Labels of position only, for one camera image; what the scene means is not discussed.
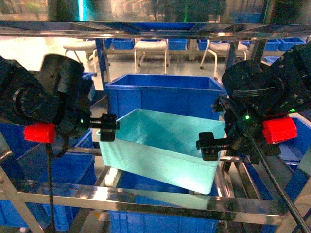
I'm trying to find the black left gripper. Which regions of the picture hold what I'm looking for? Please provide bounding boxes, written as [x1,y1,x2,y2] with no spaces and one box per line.
[57,109,120,142]

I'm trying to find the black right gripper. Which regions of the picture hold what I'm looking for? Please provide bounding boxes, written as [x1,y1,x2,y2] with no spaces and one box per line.
[196,95,281,164]

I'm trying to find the steel shelf front rail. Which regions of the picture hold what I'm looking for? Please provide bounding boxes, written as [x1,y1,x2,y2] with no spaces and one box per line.
[0,179,311,225]

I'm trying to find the blue bin lower left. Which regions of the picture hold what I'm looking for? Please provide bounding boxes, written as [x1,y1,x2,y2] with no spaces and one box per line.
[0,124,96,232]

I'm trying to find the light teal plastic bin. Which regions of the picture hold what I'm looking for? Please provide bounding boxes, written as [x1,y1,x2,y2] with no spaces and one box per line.
[99,109,225,195]

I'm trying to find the large blue plastic bin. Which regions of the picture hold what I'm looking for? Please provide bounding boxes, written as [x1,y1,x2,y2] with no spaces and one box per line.
[105,74,225,120]

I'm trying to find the red wrist block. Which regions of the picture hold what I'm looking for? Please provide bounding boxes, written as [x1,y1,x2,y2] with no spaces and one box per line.
[23,123,56,143]
[262,117,297,144]

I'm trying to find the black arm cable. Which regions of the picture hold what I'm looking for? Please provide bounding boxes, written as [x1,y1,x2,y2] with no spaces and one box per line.
[45,135,70,233]

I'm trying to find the red left wrist block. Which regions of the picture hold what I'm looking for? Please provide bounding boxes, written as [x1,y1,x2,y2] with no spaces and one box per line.
[23,123,56,143]

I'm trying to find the red right wrist block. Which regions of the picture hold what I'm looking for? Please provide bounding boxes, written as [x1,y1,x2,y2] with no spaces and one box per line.
[262,117,297,144]

